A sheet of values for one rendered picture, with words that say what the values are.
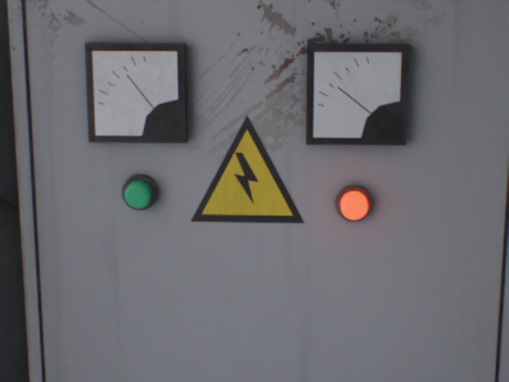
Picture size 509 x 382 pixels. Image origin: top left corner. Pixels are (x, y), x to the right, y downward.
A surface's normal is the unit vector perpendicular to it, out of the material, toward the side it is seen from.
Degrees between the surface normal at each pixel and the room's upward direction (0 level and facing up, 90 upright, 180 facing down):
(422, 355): 90
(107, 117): 90
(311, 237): 90
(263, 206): 90
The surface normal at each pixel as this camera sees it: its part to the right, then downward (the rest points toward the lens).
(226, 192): -0.06, 0.23
